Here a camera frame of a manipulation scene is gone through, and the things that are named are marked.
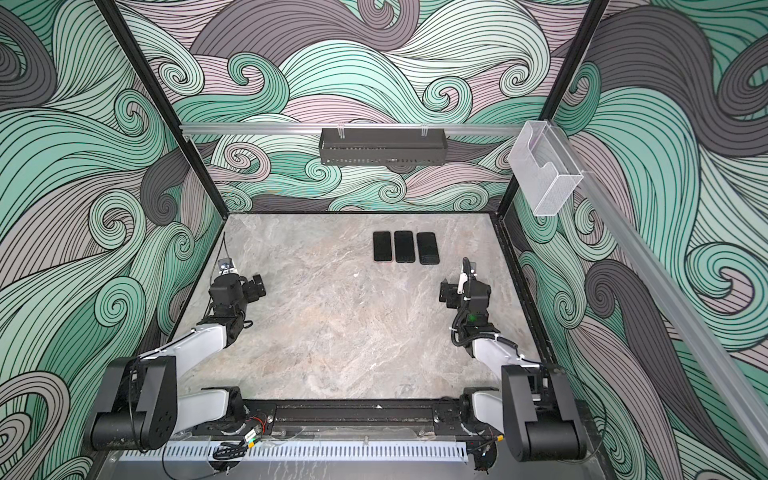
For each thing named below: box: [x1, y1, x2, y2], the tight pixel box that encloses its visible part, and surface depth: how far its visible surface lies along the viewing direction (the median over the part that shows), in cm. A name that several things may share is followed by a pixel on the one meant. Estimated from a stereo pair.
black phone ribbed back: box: [373, 231, 392, 261], surface depth 110 cm
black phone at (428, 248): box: [416, 232, 440, 265], surface depth 110 cm
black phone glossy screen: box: [394, 230, 416, 263], surface depth 112 cm
